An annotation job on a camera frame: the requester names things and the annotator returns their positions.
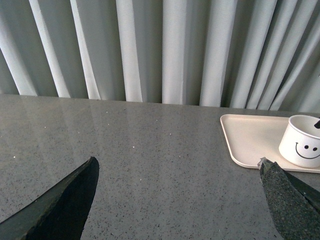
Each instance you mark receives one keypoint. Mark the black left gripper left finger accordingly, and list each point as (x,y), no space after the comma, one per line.
(61,212)

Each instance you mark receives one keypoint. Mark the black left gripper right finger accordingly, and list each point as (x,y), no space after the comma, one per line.
(293,204)

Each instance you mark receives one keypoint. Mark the white smiley mug black handle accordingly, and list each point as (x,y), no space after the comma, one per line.
(300,144)

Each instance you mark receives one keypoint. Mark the cream rectangular tray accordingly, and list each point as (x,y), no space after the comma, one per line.
(251,137)

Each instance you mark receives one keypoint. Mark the grey-white pleated curtain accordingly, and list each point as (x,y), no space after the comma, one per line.
(245,54)

